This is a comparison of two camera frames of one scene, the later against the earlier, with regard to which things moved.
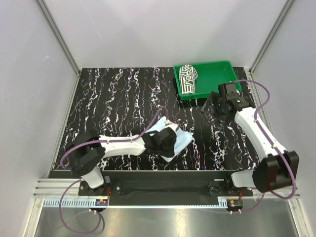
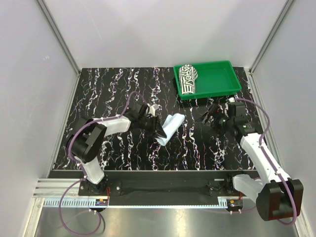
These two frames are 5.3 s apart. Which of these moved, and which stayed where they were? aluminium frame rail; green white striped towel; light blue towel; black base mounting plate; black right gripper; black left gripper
Moved: light blue towel; black right gripper; black left gripper
Stayed: green white striped towel; black base mounting plate; aluminium frame rail
